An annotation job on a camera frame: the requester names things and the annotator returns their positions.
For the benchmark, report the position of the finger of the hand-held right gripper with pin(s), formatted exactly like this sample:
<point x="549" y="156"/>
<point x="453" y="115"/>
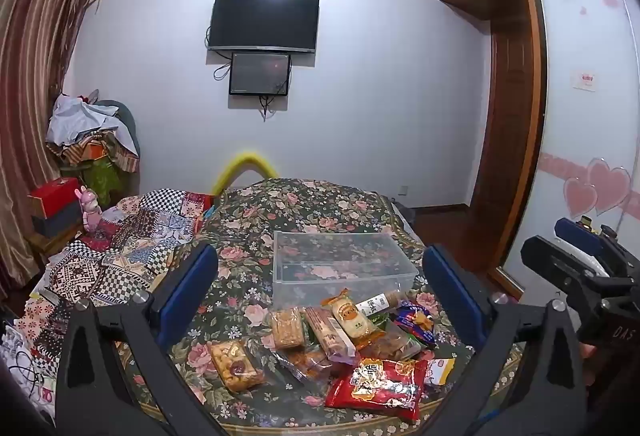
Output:
<point x="555" y="263"/>
<point x="575" y="233"/>

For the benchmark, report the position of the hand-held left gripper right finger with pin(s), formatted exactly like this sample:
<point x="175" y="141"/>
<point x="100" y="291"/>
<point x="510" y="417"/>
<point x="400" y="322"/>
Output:
<point x="454" y="293"/>

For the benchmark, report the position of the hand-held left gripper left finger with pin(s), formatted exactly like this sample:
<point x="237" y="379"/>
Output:
<point x="186" y="283"/>

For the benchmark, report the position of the roll cake packet white label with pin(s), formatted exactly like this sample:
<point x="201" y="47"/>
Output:
<point x="380" y="303"/>

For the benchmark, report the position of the green snack packet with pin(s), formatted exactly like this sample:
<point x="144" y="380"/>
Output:
<point x="395" y="343"/>

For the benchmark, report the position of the bread packet with orange label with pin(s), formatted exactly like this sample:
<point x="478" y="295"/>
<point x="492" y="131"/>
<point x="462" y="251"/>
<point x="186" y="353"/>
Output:
<point x="352" y="316"/>

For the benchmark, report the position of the clear plastic container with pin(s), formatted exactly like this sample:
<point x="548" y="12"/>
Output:
<point x="345" y="251"/>

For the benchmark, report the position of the long wafer packet purple label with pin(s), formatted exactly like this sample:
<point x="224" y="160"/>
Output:
<point x="325" y="331"/>

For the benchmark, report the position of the person's right hand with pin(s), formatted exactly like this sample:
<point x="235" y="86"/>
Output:
<point x="590" y="356"/>

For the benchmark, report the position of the blue snack packet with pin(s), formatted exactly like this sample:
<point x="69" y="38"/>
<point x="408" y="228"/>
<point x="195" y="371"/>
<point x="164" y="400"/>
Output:
<point x="415" y="318"/>

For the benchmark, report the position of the small yellow white packet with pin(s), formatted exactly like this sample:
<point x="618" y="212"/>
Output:
<point x="440" y="371"/>

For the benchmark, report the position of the nut cake packet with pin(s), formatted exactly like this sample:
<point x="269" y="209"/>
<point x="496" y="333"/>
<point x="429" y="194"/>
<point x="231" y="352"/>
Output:
<point x="235" y="363"/>

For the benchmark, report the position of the square biscuit packet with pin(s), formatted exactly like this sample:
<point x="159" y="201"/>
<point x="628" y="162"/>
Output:
<point x="286" y="328"/>

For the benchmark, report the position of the frosted sliding door with hearts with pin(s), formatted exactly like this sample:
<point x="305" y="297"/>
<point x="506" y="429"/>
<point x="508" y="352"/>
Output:
<point x="580" y="116"/>

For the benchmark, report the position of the large red snack packet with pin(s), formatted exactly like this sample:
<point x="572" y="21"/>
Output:
<point x="380" y="386"/>

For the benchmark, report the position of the dark wooden door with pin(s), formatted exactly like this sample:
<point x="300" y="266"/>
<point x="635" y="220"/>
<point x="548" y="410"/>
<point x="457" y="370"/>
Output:
<point x="507" y="136"/>

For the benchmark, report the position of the pink plush toy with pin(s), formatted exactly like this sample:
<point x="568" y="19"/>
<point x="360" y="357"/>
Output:
<point x="90" y="211"/>

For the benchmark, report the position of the yellow foam tube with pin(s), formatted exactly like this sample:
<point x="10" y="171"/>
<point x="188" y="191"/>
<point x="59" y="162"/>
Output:
<point x="240" y="164"/>

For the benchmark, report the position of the wooden nightstand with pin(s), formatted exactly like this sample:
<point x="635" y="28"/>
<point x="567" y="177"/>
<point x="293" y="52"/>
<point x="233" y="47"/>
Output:
<point x="55" y="243"/>

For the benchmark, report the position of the grey box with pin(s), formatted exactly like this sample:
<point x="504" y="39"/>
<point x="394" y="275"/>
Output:
<point x="57" y="221"/>

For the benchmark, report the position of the red box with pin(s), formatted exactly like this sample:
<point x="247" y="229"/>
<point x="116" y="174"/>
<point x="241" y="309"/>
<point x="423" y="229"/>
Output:
<point x="52" y="196"/>

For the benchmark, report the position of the pile of clothes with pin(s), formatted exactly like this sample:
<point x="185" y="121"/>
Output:
<point x="92" y="131"/>

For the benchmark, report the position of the striped brown curtain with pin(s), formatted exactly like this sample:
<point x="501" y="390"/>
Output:
<point x="35" y="66"/>

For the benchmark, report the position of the small black wall screen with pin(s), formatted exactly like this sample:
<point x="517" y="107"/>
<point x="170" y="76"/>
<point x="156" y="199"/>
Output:
<point x="259" y="74"/>

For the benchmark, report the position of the wall-mounted black television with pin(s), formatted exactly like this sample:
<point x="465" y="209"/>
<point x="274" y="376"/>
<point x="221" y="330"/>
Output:
<point x="264" y="21"/>

